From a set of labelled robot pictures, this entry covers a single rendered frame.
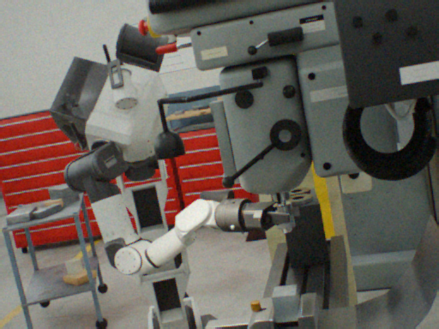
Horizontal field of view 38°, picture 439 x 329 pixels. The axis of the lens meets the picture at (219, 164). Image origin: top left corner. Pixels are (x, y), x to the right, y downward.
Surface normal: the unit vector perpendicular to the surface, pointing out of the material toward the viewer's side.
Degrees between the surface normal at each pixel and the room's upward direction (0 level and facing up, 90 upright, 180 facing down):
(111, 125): 58
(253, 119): 90
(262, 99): 90
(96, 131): 95
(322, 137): 90
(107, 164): 76
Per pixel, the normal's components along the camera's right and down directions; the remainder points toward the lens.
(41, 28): -0.18, 0.20
